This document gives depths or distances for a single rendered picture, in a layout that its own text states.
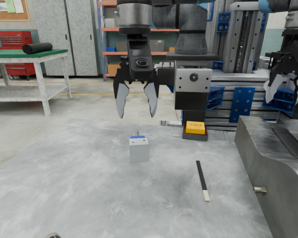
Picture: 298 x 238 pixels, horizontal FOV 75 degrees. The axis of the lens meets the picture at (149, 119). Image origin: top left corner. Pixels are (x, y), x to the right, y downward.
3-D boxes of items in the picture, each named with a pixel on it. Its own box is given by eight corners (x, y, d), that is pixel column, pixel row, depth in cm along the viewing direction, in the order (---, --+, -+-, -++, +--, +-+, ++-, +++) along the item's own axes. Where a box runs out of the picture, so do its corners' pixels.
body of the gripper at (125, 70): (149, 78, 53) (149, 29, 49) (153, 84, 45) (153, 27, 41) (120, 78, 52) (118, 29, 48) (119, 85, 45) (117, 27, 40)
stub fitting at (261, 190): (263, 191, 38) (251, 190, 38) (265, 185, 37) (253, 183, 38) (265, 197, 37) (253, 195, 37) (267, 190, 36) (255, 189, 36)
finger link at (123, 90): (122, 112, 54) (131, 80, 51) (122, 120, 49) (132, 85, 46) (111, 109, 54) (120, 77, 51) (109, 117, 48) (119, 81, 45)
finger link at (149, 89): (160, 107, 55) (150, 76, 51) (163, 115, 50) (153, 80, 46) (149, 111, 55) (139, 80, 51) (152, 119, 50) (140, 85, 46)
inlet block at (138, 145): (129, 139, 64) (128, 124, 62) (144, 138, 65) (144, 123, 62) (130, 162, 52) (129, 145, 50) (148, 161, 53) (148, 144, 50)
